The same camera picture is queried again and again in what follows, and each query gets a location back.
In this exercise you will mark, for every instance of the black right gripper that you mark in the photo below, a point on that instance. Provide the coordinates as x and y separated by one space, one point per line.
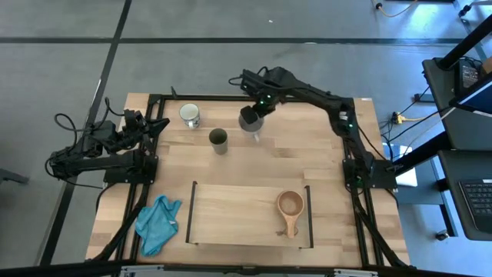
265 103

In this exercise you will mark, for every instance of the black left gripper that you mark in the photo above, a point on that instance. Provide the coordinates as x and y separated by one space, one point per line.
136 125

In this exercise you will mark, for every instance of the grey ceramic mug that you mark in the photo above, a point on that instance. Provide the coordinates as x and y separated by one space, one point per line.
251 129

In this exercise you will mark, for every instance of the white enamel mug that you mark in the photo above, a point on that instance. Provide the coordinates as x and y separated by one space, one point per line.
189 114

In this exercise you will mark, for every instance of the olive green cup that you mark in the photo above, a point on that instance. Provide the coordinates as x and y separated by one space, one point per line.
218 140

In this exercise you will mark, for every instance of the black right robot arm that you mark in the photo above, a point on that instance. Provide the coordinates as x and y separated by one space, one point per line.
326 104

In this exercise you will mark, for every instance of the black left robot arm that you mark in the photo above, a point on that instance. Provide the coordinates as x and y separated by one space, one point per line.
96 161

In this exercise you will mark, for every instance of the blue cloth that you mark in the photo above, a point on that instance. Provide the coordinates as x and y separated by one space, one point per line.
157 227

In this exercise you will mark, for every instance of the yellow power strip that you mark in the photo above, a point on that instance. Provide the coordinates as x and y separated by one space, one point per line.
399 118

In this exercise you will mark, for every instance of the grey stand foot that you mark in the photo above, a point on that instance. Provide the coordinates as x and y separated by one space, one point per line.
13 177

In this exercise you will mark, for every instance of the white box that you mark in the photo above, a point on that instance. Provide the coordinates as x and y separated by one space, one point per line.
407 179

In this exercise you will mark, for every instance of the black crossbeam with silver brackets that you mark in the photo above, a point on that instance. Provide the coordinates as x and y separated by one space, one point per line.
57 269

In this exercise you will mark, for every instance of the black slanted desk leg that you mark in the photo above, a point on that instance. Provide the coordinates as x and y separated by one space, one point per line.
423 154

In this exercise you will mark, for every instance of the black desk with electronics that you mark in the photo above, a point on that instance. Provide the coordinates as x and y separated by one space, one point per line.
465 131

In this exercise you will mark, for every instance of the black electronics box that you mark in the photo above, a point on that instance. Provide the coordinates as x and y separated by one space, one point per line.
468 75

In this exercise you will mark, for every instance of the black desk with keyboard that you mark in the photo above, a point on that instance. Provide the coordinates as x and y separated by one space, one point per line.
455 200

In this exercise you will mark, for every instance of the black caster wheel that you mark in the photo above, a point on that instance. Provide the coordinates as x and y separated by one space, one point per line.
443 235

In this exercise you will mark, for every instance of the black slanted pole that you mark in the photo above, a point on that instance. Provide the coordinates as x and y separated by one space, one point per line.
467 42

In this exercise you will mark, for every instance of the monitor with blue screen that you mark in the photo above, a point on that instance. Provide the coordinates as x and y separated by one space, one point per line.
478 98

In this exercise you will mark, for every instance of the grey metal cart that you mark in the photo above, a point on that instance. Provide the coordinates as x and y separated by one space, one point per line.
473 23

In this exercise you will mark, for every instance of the black keyboard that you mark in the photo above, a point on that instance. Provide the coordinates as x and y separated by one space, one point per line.
478 204

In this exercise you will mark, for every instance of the black aluminium table frame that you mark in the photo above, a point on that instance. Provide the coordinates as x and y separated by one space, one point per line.
157 111

